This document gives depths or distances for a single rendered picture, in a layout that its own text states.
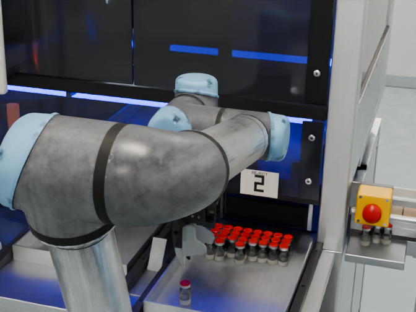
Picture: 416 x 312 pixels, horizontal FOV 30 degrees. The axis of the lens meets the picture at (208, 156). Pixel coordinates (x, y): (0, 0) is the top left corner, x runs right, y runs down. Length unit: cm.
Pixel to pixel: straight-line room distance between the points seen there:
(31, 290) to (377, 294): 202
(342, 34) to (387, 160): 323
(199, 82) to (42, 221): 50
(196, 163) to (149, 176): 6
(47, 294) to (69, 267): 61
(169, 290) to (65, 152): 76
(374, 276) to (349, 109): 193
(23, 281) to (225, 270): 42
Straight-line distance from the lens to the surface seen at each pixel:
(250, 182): 172
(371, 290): 338
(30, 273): 166
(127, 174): 82
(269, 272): 165
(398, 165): 473
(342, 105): 163
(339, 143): 165
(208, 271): 164
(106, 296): 102
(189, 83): 131
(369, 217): 167
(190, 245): 143
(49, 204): 88
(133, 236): 178
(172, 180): 84
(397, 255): 177
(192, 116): 123
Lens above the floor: 170
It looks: 21 degrees down
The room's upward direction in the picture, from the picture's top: 1 degrees clockwise
